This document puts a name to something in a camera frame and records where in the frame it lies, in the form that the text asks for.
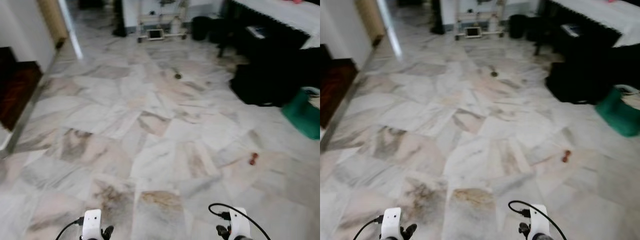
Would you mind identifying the black bag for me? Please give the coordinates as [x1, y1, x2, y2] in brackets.
[545, 57, 617, 105]
[230, 60, 302, 107]

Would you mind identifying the dark wooden cabinet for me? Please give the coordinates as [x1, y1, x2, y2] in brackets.
[0, 46, 45, 132]
[320, 44, 360, 129]

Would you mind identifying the dark chair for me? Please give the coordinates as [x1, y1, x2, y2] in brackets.
[534, 17, 586, 57]
[218, 19, 268, 60]

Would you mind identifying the black round bin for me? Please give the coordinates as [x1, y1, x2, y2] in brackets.
[191, 16, 213, 42]
[507, 14, 530, 40]

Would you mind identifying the black tall stand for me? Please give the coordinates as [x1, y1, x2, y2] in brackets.
[112, 0, 127, 38]
[430, 0, 446, 35]

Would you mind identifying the white wheeled rack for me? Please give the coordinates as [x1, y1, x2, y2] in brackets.
[136, 0, 191, 43]
[452, 0, 507, 41]

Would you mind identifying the white tablecloth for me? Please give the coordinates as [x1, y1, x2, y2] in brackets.
[550, 0, 640, 48]
[239, 0, 321, 50]

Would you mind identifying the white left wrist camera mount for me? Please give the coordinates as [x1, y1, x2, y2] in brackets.
[381, 207, 402, 240]
[81, 209, 103, 240]

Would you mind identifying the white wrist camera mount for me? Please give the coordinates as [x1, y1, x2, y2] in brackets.
[81, 209, 103, 240]
[381, 207, 402, 240]
[228, 207, 251, 240]
[529, 204, 550, 238]

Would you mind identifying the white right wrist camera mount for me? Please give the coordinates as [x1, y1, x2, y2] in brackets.
[228, 207, 251, 240]
[529, 204, 550, 238]

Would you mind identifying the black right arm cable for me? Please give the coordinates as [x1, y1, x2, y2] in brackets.
[508, 200, 568, 240]
[208, 203, 272, 240]

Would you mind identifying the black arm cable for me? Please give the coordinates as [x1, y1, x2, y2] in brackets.
[508, 200, 568, 240]
[208, 203, 272, 240]
[55, 217, 85, 240]
[352, 215, 383, 240]

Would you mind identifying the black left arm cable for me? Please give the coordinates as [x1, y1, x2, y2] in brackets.
[55, 217, 85, 240]
[352, 215, 383, 240]

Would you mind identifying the wooden door frame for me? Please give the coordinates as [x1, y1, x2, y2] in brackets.
[355, 0, 387, 47]
[37, 0, 70, 49]

